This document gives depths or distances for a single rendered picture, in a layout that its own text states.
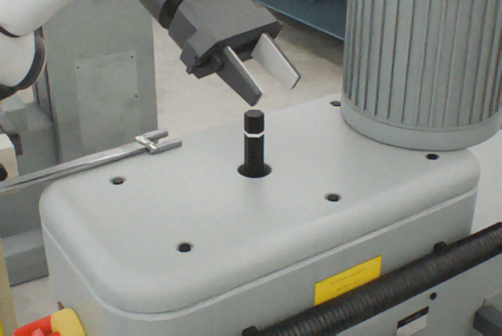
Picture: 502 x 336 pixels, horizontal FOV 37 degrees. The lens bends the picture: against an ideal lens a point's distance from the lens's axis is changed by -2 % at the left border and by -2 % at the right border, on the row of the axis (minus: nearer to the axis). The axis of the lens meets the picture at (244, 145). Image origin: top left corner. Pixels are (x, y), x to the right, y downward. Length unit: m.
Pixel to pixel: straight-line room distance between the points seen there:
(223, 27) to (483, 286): 0.51
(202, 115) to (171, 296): 4.71
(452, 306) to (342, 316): 0.28
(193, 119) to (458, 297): 4.39
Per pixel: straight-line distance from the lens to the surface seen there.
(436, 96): 0.87
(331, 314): 0.78
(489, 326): 1.08
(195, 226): 0.75
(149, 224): 0.75
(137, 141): 0.89
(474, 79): 0.88
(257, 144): 0.81
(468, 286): 1.04
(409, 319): 0.95
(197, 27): 0.77
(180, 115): 5.38
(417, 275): 0.84
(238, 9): 0.80
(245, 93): 0.76
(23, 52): 1.01
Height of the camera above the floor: 2.30
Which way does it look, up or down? 28 degrees down
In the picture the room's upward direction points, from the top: straight up
